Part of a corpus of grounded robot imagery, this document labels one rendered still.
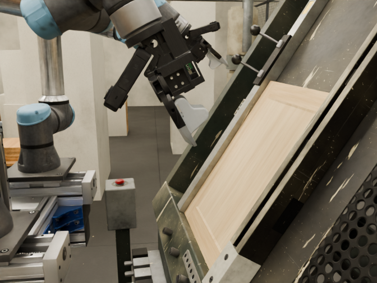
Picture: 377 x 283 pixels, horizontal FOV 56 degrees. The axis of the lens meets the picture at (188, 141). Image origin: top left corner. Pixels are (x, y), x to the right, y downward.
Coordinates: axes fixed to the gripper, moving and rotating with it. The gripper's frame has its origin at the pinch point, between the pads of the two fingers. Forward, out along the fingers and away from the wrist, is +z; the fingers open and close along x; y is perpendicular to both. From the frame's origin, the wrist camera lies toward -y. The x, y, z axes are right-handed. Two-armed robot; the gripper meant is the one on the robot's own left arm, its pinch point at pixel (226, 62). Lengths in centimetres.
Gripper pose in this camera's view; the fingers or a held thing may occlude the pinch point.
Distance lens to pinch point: 136.7
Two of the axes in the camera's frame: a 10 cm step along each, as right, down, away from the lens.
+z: 7.5, 5.9, 2.9
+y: -6.5, 7.2, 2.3
